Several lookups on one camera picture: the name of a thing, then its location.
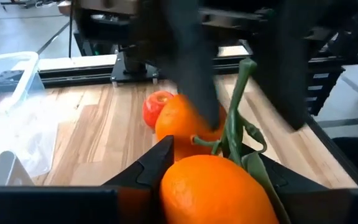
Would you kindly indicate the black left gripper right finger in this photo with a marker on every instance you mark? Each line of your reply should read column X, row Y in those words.
column 291, row 182

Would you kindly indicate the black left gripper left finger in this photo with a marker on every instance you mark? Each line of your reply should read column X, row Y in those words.
column 148, row 168

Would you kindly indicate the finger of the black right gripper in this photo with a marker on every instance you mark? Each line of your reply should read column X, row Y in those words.
column 284, row 87
column 194, row 77

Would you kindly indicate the red apple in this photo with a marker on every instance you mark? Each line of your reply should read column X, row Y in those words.
column 154, row 107

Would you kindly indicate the orange tangerine bunch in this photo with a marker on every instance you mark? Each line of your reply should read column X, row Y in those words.
column 210, row 193

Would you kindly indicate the clear plastic bin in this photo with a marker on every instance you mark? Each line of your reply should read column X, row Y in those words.
column 11, row 59

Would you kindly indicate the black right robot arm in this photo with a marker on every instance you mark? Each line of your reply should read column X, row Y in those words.
column 346, row 18

